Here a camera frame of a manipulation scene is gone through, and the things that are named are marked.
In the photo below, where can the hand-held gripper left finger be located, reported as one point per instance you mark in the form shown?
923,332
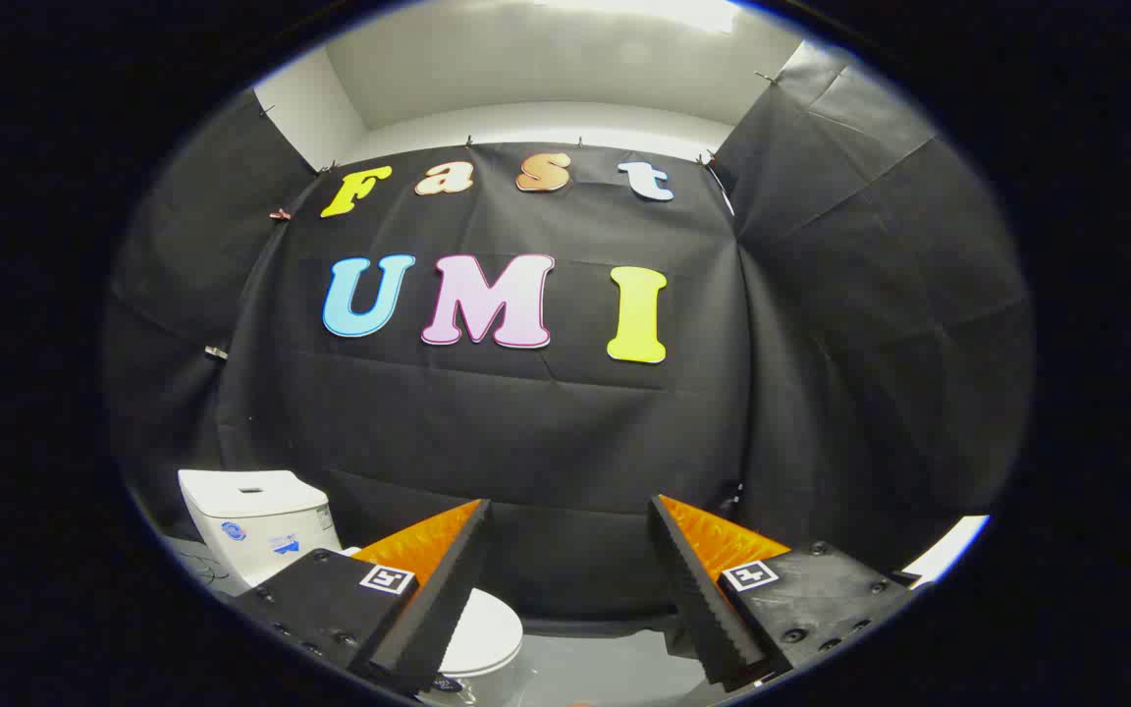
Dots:
438,599

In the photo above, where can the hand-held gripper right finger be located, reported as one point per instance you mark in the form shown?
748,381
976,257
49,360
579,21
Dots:
693,599

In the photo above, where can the white toilet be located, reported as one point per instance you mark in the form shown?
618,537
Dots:
251,520

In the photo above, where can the black backdrop cloth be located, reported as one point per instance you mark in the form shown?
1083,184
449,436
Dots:
546,432

